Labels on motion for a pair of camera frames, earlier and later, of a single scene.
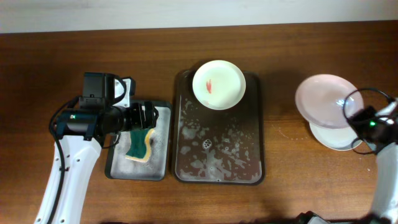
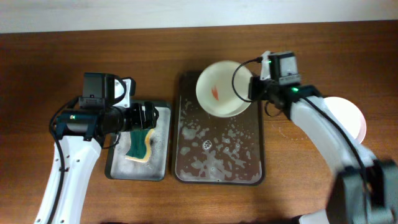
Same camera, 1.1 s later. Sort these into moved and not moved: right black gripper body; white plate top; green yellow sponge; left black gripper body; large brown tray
Moved: white plate top; right black gripper body
Not moved: green yellow sponge; left black gripper body; large brown tray
